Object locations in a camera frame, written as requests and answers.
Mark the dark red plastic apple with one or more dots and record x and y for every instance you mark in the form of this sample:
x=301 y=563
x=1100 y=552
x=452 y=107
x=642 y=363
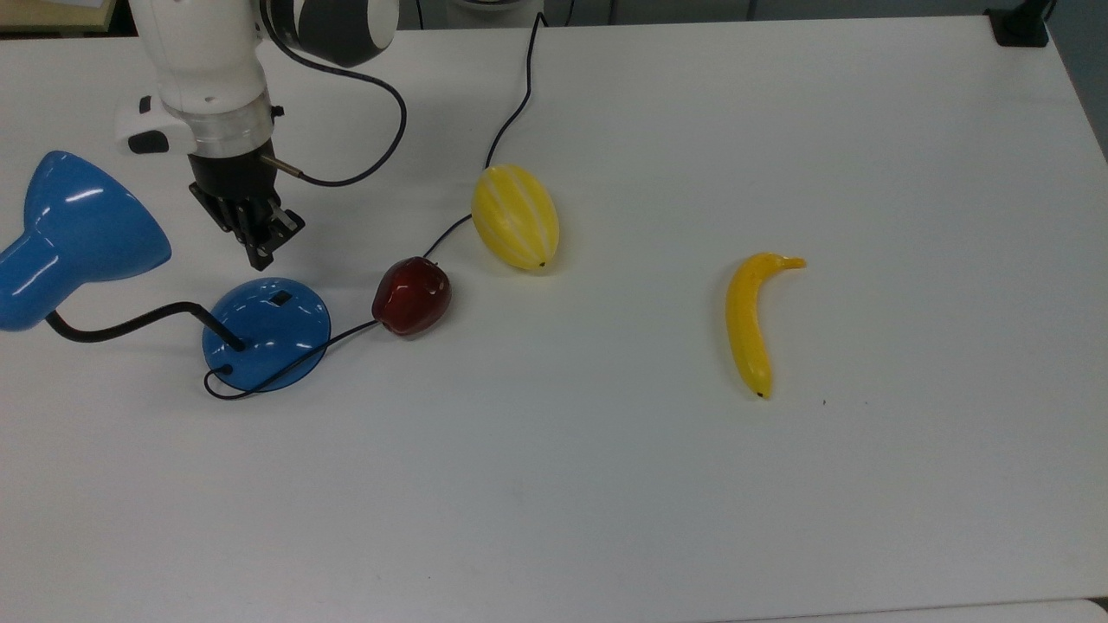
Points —
x=411 y=296

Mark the black clamp at table corner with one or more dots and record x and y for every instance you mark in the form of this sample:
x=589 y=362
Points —
x=1020 y=30

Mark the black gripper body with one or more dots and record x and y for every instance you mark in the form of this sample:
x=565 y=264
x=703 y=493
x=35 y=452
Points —
x=229 y=186

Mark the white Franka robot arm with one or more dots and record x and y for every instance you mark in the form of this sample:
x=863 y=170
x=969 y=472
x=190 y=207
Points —
x=208 y=52

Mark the yellow plastic banana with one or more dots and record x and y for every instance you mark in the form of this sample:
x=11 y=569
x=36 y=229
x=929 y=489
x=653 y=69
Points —
x=744 y=320

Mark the blue gooseneck desk lamp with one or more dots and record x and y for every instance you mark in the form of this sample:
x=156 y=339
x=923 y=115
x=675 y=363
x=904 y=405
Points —
x=286 y=346

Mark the yellow striped plastic melon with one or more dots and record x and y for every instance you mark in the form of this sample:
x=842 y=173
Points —
x=515 y=216

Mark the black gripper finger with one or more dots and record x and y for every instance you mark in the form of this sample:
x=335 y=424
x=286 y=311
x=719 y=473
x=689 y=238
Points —
x=257 y=247
x=284 y=227

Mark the brown wooden board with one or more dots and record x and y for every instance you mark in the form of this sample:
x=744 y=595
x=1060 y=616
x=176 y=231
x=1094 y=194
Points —
x=43 y=16

